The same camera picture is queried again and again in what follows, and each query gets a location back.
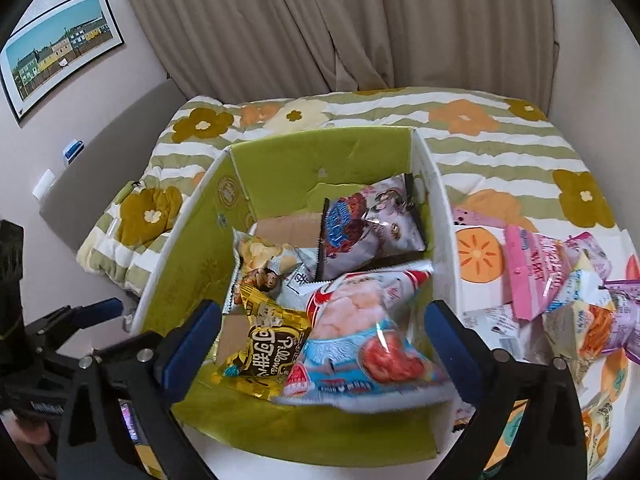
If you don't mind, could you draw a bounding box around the beige curtain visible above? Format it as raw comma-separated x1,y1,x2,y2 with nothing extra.
114,0,561,101

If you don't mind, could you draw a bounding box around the yellow snack packet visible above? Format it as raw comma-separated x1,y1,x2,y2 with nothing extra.
220,285,313,401

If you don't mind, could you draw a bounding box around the grey purple snack packet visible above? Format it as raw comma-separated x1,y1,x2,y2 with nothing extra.
317,174,427,281

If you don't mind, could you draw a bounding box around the lilac snack packet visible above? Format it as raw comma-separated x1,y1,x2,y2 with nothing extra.
565,232,613,281

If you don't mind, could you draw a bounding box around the framed wall poster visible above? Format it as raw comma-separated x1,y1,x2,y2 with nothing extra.
0,0,125,127

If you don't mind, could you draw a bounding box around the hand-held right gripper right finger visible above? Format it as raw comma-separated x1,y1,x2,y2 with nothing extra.
422,300,588,480

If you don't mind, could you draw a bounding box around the large red white blue packet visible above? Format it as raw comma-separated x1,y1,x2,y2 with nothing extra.
272,262,453,413

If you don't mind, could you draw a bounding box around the pink white candy packet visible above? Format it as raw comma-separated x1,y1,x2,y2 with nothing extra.
504,225,572,322

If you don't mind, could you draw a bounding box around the white potato chip packet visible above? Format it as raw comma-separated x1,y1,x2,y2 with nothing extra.
232,227,318,311

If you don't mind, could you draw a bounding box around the person's left hand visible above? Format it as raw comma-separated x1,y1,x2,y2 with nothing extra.
0,410,53,448

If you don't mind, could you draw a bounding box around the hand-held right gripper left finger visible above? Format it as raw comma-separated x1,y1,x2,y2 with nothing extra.
55,300,223,480

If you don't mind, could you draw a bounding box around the white printed packet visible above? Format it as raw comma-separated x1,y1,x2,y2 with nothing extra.
460,305,526,361

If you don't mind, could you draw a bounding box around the white wall socket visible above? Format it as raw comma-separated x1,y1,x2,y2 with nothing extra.
31,169,56,201

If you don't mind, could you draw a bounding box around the grey headboard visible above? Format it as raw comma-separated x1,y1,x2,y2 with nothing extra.
39,80,187,241

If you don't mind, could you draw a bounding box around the white orange snack packet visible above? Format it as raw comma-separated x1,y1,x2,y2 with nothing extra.
542,260,618,386

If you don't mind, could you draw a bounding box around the floral striped blanket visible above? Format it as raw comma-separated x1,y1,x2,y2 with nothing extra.
76,87,617,301

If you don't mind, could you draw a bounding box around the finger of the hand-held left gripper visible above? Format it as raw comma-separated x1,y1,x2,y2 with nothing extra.
24,297,126,377

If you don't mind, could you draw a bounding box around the green cardboard box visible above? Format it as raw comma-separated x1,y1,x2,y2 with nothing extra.
122,125,463,461

